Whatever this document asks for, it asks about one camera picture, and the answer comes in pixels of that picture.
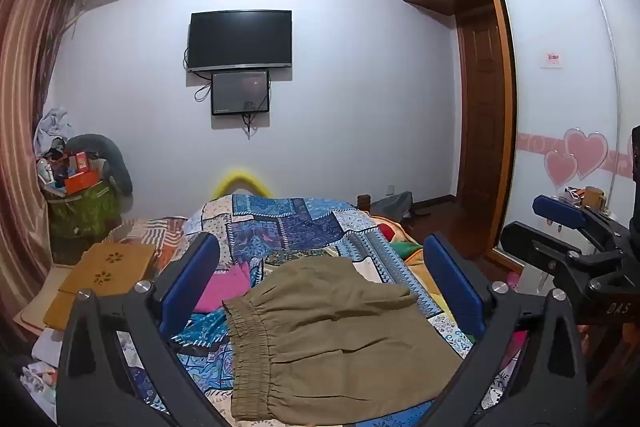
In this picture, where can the white heart-print sliding door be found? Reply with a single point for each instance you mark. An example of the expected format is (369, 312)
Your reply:
(560, 107)

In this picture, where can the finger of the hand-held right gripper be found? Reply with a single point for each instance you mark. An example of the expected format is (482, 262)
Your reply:
(557, 212)
(540, 239)

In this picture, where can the brown wooden door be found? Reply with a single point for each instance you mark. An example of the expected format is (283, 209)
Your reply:
(482, 107)

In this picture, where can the colourful fleece blanket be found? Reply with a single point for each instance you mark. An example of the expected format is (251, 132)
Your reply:
(400, 247)

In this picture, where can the wooden bedpost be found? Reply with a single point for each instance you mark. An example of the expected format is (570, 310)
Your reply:
(364, 203)

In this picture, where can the black wall television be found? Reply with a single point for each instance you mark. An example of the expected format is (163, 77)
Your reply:
(240, 39)

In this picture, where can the brown jar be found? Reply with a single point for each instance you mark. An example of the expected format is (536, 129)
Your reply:
(593, 197)

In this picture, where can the red box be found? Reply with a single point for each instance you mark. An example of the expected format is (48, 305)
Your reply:
(79, 162)

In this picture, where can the orange box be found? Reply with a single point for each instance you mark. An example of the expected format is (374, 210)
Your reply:
(82, 182)

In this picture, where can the small black wall monitor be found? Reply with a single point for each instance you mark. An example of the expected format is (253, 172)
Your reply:
(240, 92)

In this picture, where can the striped brown curtain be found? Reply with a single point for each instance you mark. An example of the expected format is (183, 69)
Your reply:
(25, 107)

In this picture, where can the dark grey bag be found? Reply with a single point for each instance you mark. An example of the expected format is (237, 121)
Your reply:
(392, 206)

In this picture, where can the white crumpled cloth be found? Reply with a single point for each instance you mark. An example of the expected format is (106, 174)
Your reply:
(52, 127)

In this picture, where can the yellow curved toy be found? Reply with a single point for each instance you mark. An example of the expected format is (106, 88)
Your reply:
(240, 177)

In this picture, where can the green patterned bag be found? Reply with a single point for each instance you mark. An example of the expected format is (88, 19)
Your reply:
(85, 212)

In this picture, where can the pink cloth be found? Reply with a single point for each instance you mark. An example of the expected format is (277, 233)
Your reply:
(225, 287)

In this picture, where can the pink plastic item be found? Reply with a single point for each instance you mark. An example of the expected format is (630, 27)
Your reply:
(512, 280)

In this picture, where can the grey neck pillow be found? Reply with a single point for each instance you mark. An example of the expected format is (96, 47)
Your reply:
(117, 162)

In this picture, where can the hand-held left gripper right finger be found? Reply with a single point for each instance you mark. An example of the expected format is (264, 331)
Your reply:
(452, 287)

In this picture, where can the blue patchwork blanket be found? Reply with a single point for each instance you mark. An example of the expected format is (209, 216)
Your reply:
(280, 227)

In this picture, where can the white bedside cabinet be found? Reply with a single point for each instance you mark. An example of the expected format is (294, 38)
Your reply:
(532, 278)

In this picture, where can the olive green pants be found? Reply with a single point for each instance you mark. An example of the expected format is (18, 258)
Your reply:
(340, 332)

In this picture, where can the wooden lap desk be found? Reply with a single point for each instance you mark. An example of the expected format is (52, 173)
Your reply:
(110, 264)

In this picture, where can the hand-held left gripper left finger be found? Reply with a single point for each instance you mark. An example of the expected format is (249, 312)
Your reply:
(192, 279)

